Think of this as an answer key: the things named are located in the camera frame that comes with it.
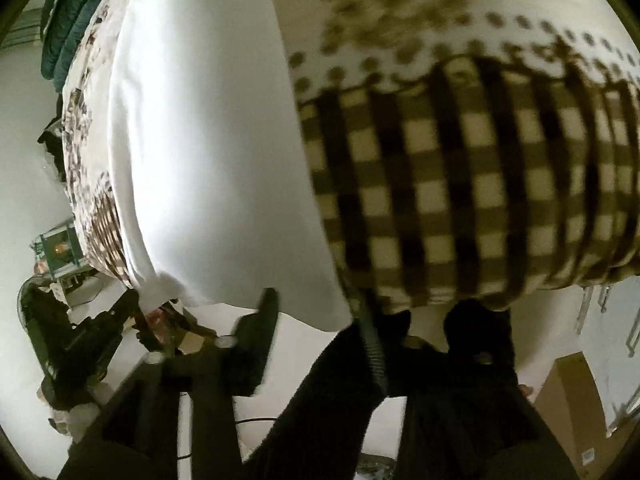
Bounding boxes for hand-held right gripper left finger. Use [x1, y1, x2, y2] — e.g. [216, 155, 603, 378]
[59, 288, 280, 480]

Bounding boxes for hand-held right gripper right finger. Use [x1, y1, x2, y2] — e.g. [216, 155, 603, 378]
[415, 298, 517, 480]

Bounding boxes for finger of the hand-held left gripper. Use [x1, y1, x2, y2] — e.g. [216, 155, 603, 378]
[102, 288, 143, 337]

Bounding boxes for white cloth garment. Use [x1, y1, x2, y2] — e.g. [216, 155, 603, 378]
[106, 0, 354, 333]

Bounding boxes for small green stand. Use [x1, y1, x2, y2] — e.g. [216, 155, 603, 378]
[30, 219, 83, 281]

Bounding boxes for person's black pants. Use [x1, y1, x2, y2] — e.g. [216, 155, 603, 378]
[240, 307, 570, 480]

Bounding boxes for brown cardboard box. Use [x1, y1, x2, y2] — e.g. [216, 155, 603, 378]
[534, 352, 623, 480]

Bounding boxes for metal rack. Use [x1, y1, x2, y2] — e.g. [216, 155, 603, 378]
[574, 275, 640, 433]

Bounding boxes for checked printed bed sheet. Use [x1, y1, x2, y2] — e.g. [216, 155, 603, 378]
[59, 0, 640, 312]

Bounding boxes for green quilted blanket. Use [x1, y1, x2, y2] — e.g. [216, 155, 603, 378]
[40, 0, 127, 92]

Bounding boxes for black floor cable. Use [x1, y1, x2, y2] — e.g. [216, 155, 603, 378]
[175, 412, 282, 461]

